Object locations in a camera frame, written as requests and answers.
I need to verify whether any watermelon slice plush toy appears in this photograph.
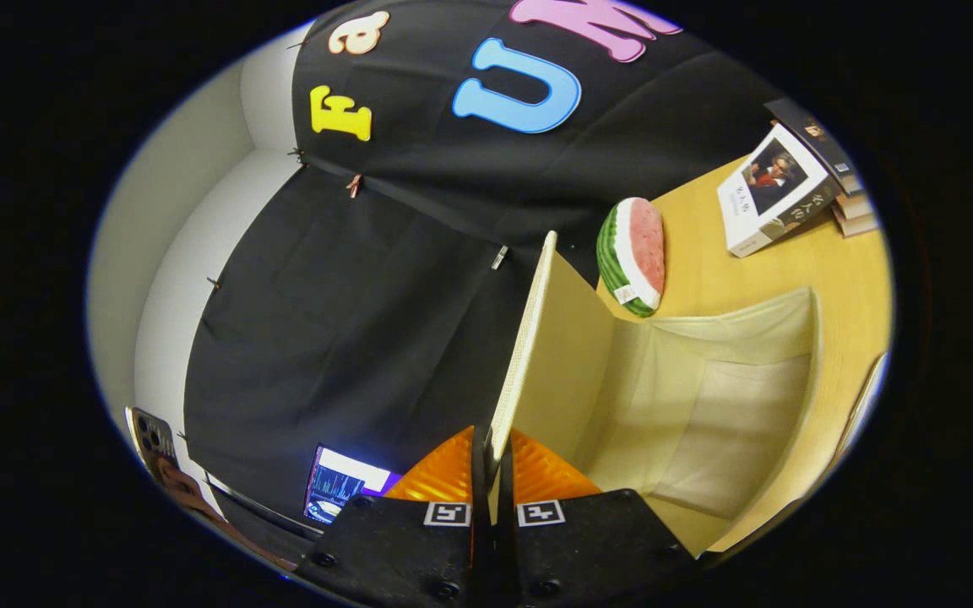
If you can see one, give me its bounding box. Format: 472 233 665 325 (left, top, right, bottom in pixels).
596 197 667 318

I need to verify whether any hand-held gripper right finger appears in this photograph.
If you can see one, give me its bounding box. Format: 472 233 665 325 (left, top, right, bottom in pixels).
493 426 700 608

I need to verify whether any black hardcover book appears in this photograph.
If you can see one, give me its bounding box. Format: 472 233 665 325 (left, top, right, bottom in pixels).
764 95 861 182

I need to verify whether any beige fabric storage box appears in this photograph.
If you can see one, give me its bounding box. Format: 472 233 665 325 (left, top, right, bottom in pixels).
486 230 825 554

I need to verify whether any smartphone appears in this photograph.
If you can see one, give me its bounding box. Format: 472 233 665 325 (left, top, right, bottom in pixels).
125 407 179 470

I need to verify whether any laptop screen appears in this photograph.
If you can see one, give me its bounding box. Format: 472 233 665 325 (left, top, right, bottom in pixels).
302 445 403 526

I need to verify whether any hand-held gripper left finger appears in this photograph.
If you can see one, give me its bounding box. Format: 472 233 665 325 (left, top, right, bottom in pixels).
295 425 494 608

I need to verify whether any white book with portrait cover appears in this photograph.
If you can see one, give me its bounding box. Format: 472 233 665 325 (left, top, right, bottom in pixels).
716 122 842 258

